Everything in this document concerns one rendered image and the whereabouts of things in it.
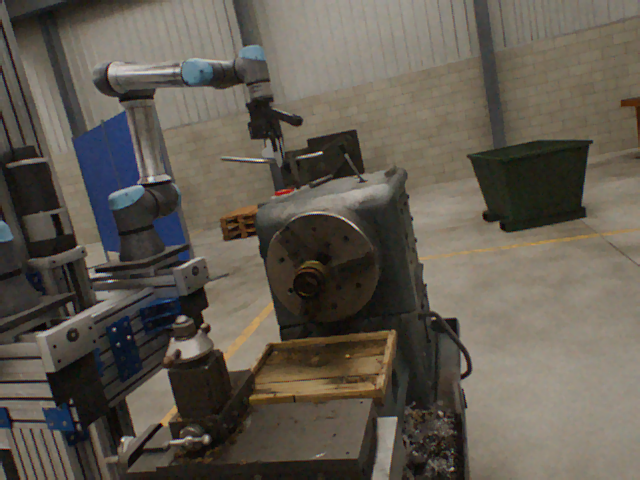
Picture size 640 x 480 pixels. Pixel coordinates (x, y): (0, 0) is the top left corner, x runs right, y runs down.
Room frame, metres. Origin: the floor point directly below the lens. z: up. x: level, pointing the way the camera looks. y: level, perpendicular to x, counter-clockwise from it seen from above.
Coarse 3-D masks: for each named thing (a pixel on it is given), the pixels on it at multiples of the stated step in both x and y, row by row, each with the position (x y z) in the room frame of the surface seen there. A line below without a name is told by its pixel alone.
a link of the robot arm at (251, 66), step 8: (248, 48) 1.57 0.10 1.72; (256, 48) 1.58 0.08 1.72; (240, 56) 1.59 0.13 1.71; (248, 56) 1.57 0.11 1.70; (256, 56) 1.57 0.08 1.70; (264, 56) 1.60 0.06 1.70; (240, 64) 1.59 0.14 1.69; (248, 64) 1.58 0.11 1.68; (256, 64) 1.57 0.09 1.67; (264, 64) 1.59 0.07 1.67; (240, 72) 1.59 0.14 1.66; (248, 72) 1.58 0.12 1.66; (256, 72) 1.57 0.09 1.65; (264, 72) 1.58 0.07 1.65; (248, 80) 1.58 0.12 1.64; (256, 80) 1.57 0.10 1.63; (264, 80) 1.58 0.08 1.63
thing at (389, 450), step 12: (384, 420) 0.82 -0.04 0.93; (396, 420) 0.81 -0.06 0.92; (384, 432) 0.78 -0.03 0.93; (396, 432) 0.78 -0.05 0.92; (372, 444) 0.75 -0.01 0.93; (384, 444) 0.75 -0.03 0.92; (396, 444) 0.76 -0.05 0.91; (372, 456) 0.72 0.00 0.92; (384, 456) 0.72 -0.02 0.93; (396, 456) 0.74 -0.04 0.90; (372, 468) 0.70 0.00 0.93; (384, 468) 0.69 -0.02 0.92; (396, 468) 0.72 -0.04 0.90
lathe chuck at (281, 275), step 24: (312, 216) 1.34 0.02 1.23; (336, 216) 1.33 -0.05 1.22; (312, 240) 1.35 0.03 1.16; (336, 240) 1.33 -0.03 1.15; (360, 240) 1.31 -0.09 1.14; (288, 264) 1.37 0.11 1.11; (288, 288) 1.38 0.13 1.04; (336, 288) 1.34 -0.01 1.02; (360, 288) 1.32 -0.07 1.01; (336, 312) 1.34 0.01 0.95
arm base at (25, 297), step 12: (0, 276) 1.22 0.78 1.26; (12, 276) 1.24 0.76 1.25; (24, 276) 1.28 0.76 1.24; (0, 288) 1.21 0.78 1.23; (12, 288) 1.23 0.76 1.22; (24, 288) 1.25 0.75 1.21; (0, 300) 1.21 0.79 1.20; (12, 300) 1.21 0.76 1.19; (24, 300) 1.23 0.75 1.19; (36, 300) 1.27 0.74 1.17; (0, 312) 1.19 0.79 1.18; (12, 312) 1.21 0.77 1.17
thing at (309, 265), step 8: (304, 264) 1.26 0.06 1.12; (312, 264) 1.25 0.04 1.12; (320, 264) 1.26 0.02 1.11; (296, 272) 1.24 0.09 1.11; (304, 272) 1.21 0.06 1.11; (312, 272) 1.21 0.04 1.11; (320, 272) 1.23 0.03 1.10; (328, 272) 1.25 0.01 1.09; (296, 280) 1.22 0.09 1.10; (304, 280) 1.28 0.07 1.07; (320, 280) 1.20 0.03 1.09; (328, 280) 1.25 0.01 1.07; (296, 288) 1.22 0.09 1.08; (304, 288) 1.26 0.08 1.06; (312, 288) 1.27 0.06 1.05; (320, 288) 1.20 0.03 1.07; (304, 296) 1.21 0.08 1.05; (312, 296) 1.21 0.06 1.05
